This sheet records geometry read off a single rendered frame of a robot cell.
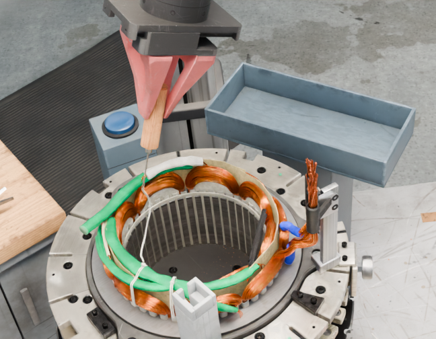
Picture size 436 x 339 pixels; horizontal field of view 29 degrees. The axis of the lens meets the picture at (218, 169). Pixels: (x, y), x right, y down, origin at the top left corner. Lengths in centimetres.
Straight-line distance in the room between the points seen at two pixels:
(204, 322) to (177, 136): 65
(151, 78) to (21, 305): 47
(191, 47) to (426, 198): 76
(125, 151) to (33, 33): 211
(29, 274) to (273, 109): 39
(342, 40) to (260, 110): 185
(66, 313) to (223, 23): 34
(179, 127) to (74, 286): 52
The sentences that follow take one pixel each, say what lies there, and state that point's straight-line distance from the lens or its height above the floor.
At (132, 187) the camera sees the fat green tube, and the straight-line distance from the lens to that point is 89.
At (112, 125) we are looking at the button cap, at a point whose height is 104.
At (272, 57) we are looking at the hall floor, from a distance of 292.
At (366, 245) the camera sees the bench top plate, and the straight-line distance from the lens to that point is 130.
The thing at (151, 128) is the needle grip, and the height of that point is 129.
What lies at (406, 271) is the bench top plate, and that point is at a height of 78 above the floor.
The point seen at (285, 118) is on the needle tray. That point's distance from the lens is 114.
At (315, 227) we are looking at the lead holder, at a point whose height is 120.
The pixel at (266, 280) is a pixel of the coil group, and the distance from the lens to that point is 83.
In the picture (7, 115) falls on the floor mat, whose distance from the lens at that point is 285.
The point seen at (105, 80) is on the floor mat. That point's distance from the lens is 289.
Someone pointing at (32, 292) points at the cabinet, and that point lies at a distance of 108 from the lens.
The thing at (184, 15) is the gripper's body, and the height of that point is 140.
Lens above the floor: 178
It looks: 45 degrees down
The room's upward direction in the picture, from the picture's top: 7 degrees counter-clockwise
